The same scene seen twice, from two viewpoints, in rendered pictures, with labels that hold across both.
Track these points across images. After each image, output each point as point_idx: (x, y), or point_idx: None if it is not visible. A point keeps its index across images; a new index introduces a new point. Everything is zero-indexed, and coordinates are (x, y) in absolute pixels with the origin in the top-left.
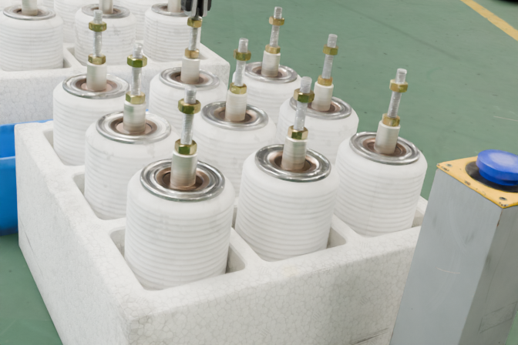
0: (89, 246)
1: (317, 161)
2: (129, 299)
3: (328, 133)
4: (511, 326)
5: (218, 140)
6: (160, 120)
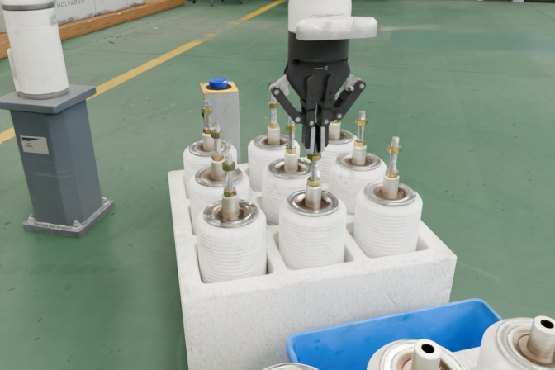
0: None
1: (259, 140)
2: None
3: None
4: (105, 256)
5: None
6: (342, 163)
